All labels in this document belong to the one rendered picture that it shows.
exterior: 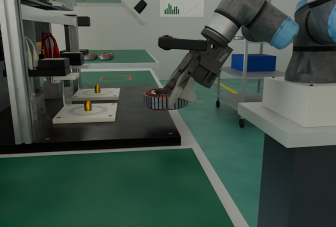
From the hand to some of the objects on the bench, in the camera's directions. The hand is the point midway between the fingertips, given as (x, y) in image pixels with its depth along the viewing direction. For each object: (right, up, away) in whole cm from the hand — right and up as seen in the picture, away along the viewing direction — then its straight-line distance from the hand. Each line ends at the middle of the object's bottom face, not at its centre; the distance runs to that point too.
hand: (163, 99), depth 73 cm
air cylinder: (-38, +1, +27) cm, 47 cm away
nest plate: (-20, -4, +6) cm, 22 cm away
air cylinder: (-35, -4, +4) cm, 35 cm away
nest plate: (-24, +2, +29) cm, 38 cm away
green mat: (-53, +11, +77) cm, 94 cm away
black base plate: (-24, -3, +18) cm, 30 cm away
